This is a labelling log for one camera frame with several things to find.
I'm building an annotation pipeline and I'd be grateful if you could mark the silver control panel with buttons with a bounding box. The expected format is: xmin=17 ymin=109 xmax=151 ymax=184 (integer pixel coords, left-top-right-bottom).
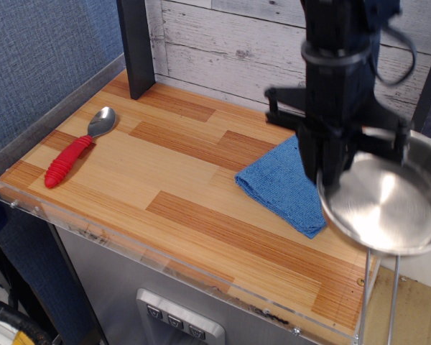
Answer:
xmin=136 ymin=288 xmax=226 ymax=344

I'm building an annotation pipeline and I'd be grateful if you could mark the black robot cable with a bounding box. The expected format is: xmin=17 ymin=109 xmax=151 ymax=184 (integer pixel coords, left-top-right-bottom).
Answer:
xmin=371 ymin=19 xmax=417 ymax=87

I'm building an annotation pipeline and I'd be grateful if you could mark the clear acrylic edge guard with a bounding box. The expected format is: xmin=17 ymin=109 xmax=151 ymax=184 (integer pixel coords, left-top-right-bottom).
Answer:
xmin=0 ymin=176 xmax=364 ymax=344

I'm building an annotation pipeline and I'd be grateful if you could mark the blue folded cloth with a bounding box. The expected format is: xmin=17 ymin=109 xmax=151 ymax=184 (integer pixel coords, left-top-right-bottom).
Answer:
xmin=235 ymin=136 xmax=326 ymax=239

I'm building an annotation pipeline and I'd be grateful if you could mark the red handled metal spoon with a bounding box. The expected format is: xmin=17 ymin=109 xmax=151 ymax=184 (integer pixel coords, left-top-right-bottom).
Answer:
xmin=44 ymin=106 xmax=116 ymax=188

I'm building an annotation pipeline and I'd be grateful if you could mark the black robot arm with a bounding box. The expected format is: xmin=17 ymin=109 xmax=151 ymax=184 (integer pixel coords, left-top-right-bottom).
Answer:
xmin=265 ymin=1 xmax=416 ymax=186

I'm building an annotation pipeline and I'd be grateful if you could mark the stainless steel pot with handle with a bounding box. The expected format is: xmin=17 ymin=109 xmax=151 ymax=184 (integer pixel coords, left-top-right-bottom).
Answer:
xmin=315 ymin=127 xmax=431 ymax=345

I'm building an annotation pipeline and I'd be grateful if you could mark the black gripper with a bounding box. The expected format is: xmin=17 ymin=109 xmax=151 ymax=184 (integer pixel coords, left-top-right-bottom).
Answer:
xmin=264 ymin=42 xmax=409 ymax=186

